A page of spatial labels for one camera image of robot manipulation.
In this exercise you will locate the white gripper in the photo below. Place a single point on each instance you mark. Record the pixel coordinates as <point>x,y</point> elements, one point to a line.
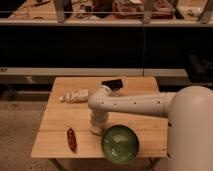
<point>98,120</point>

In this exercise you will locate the white sponge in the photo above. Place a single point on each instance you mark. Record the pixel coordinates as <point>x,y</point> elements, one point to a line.
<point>97,131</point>

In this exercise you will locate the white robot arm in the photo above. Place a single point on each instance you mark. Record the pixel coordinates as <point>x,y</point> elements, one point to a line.
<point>190,121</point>

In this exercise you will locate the red chili pepper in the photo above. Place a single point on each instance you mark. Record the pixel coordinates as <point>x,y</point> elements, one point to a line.
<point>71,139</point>

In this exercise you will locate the green bowl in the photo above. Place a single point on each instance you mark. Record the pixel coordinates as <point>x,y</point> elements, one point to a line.
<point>120,144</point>

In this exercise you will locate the white plastic bottle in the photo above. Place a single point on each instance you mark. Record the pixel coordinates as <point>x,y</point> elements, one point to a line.
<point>75,96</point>

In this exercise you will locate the wooden table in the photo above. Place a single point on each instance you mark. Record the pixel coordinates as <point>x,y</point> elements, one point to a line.
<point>51,140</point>

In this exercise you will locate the black rectangular box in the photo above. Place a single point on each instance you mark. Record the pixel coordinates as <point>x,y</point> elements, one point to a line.
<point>113,84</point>

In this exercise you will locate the long shelf bench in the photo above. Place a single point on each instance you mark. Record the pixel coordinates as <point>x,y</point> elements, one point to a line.
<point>11,71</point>

